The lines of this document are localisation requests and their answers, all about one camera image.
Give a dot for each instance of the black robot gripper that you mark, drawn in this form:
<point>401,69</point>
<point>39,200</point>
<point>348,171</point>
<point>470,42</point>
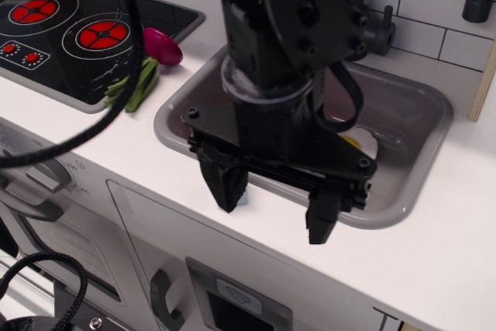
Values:
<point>289,141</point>

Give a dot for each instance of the purple toy beet green leaves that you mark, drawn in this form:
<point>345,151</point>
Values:
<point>160,49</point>

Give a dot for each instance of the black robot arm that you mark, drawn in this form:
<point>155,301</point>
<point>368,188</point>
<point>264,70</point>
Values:
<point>279,51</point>

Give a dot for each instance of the grey sink basin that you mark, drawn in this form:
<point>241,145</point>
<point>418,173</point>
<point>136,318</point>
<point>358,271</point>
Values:
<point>409,121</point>

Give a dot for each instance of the grey wooden cube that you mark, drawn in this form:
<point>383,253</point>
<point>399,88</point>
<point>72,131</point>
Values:
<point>244,199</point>

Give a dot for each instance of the toy fried egg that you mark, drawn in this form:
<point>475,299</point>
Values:
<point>362,141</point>

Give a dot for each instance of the grey dishwasher control panel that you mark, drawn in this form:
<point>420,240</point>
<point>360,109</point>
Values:
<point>226,304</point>

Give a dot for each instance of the toy oven door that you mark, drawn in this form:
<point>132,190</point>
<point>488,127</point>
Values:
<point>57,224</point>

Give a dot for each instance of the grey oven knob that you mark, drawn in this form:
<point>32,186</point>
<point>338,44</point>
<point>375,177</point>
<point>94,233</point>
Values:
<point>50,175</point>

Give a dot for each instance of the black toy stovetop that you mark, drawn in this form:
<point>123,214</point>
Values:
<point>68,50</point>

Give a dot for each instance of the grey cabinet door handle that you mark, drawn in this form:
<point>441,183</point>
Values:
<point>160,284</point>

